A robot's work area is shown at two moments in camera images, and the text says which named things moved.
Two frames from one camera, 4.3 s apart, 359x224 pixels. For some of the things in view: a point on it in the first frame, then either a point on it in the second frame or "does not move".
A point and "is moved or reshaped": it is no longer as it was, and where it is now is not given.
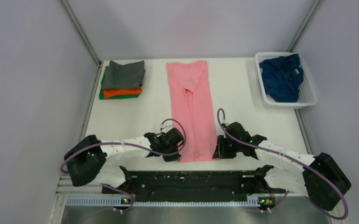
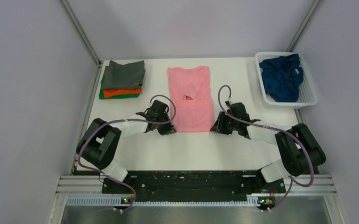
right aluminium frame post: x=304 y=25 does not move
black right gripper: x=221 y=152 → x=219 y=127
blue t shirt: x=281 y=77 does not move
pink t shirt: x=190 y=87 is moved or reshaped
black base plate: x=193 y=186 does not move
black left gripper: x=173 y=157 → x=168 y=129
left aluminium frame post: x=73 y=19 does not move
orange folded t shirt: x=114 y=92 does not move
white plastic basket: x=307 y=94 does not move
